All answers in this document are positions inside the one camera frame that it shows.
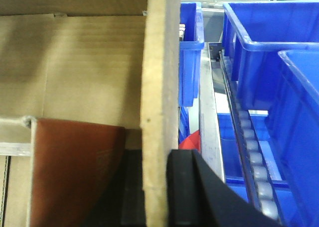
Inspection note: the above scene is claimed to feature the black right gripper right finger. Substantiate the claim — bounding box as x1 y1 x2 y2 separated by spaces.
166 149 286 227

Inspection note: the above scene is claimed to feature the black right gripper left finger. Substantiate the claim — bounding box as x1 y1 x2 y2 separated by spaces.
81 150 146 227

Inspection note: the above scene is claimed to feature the small red-sided cardboard box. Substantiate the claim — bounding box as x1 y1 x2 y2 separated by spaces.
0 116 126 227

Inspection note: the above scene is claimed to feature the large brown cardboard box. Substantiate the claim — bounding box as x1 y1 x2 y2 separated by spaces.
0 0 181 227

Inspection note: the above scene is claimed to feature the blue plastic bin below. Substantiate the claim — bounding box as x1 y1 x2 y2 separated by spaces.
216 111 310 227

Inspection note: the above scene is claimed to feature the red printed paper banner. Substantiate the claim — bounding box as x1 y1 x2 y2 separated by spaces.
178 130 201 153

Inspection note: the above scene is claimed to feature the roller conveyor track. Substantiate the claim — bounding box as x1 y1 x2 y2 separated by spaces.
219 51 285 226

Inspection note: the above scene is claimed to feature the blue plastic bin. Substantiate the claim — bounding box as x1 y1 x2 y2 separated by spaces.
178 2 204 107
266 50 319 227
222 1 319 111

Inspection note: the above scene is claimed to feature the steel shelf rail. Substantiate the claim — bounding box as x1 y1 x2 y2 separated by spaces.
199 42 225 182

